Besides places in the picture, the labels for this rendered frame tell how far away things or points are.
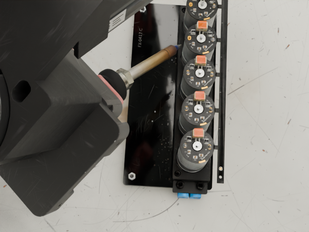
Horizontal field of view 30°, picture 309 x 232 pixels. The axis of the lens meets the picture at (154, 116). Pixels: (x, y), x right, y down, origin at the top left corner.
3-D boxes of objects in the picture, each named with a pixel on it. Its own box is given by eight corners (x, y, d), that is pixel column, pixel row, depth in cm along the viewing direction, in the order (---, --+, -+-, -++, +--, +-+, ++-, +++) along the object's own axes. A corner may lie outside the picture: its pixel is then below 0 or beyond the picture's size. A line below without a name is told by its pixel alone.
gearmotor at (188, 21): (181, 43, 49) (185, 18, 44) (182, 16, 50) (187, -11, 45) (209, 44, 49) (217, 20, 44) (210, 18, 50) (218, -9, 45)
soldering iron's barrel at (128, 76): (163, 49, 44) (103, 84, 40) (170, 35, 42) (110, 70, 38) (176, 62, 43) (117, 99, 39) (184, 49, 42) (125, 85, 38)
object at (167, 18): (210, 191, 47) (212, 189, 46) (123, 186, 47) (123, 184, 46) (215, 12, 51) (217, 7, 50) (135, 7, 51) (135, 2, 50)
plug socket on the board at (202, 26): (196, 34, 44) (197, 30, 44) (196, 24, 44) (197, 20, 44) (206, 34, 44) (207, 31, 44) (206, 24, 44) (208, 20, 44)
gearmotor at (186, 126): (176, 139, 47) (181, 124, 42) (178, 110, 48) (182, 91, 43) (206, 141, 47) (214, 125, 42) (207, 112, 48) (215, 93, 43)
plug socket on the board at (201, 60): (194, 68, 43) (195, 65, 43) (195, 58, 44) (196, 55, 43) (205, 69, 43) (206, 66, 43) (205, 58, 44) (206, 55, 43)
